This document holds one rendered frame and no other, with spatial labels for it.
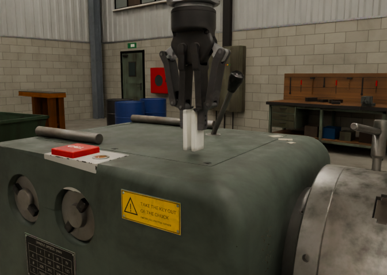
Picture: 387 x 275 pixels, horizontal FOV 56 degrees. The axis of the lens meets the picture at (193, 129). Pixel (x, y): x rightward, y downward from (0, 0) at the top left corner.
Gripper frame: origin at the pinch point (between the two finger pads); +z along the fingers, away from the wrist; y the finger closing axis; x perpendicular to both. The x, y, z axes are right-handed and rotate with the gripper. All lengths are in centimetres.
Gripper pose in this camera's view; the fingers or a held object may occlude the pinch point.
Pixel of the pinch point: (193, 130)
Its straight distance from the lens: 62.7
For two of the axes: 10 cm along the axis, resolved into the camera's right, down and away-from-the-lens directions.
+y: 8.4, 0.8, -5.4
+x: 5.5, -1.2, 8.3
